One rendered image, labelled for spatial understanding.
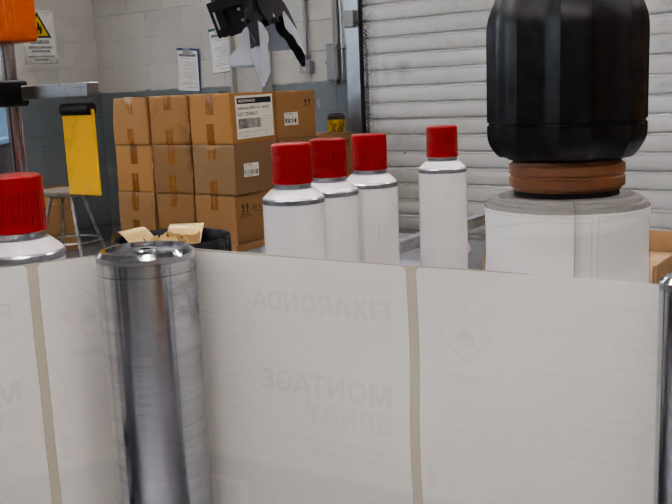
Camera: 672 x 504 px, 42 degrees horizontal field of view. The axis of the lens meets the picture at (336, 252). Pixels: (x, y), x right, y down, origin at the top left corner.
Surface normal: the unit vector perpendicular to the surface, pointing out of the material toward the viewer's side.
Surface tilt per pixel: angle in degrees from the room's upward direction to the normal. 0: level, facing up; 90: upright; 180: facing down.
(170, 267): 90
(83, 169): 90
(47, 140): 90
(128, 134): 91
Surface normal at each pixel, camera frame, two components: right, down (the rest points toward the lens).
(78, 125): -0.57, 0.17
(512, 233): -0.81, 0.18
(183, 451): 0.60, 0.12
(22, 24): 0.83, 0.07
